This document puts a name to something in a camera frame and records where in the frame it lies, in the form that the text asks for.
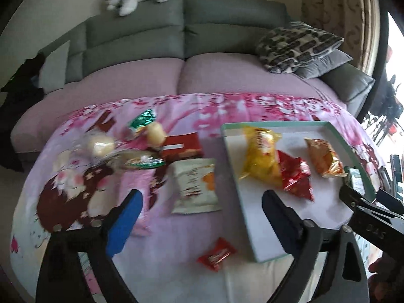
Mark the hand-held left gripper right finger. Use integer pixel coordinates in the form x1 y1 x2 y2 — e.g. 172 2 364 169
262 190 370 303

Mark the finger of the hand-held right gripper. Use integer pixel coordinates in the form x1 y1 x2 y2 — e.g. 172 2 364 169
339 185 379 211
375 190 404 215

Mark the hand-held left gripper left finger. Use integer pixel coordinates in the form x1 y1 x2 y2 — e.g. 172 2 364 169
36 189 144 303

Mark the green and white drink packet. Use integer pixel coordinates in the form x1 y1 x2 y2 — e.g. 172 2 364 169
344 166 367 196

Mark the teal shallow box tray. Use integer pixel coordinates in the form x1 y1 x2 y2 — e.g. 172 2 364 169
220 121 377 263

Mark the red snack bag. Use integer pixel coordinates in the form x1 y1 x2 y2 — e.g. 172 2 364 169
277 150 315 203

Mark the orange snack bag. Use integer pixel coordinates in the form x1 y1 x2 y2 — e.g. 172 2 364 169
304 137 347 178

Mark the green-labelled bread packet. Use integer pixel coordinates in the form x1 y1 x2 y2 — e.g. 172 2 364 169
107 150 166 169

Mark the yellow snack bag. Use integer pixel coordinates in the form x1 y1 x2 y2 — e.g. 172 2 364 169
238 125 283 187

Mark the small red candy packet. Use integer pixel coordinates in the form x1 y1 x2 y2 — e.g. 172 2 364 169
196 237 238 272

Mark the white snack packet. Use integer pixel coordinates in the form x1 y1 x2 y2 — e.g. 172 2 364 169
171 158 222 214

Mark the bun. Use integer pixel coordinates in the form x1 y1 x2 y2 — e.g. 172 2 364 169
74 131 119 165

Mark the pale jelly cup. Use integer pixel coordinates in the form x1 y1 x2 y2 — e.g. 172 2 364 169
146 122 167 147

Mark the red snack box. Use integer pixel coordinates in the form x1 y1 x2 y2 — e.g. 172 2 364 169
159 133 203 161

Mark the green foil packet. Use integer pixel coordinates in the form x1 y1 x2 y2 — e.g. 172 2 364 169
127 109 157 132

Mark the pink printed blanket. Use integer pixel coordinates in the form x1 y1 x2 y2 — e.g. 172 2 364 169
9 93 389 303

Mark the balcony drying rack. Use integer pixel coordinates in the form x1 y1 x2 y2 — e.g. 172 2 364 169
363 44 404 142

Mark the grey pillow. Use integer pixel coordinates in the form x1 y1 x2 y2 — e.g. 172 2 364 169
293 49 353 80

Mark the pink sofa cover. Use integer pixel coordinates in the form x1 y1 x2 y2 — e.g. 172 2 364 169
9 52 351 165

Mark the dark clothing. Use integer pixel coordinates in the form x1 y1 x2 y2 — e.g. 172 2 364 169
0 50 46 172

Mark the black and white patterned pillow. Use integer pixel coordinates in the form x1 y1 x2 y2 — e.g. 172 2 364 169
255 21 344 74

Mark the light grey cloth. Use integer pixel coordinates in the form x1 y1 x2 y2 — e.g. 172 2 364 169
39 41 70 94

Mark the patterned beige curtain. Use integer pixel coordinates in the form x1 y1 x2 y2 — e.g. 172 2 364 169
300 0 370 70

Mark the grey sofa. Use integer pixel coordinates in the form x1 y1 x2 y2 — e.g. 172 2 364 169
38 0 376 114

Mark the dark door frame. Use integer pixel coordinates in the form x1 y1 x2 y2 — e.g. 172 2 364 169
357 0 390 123

